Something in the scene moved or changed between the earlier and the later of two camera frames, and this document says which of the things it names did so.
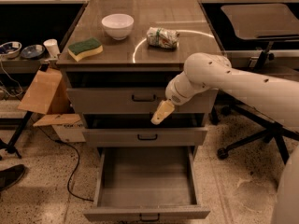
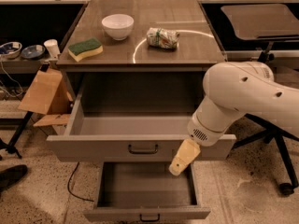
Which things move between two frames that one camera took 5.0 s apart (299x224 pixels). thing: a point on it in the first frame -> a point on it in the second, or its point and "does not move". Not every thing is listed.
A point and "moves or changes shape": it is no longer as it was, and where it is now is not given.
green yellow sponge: [82, 49] does not move
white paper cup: [52, 46] does not move
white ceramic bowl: [118, 25] does not move
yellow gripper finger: [163, 111] -> [187, 153]
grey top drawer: [134, 101] moves or changes shape
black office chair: [268, 22] does not move
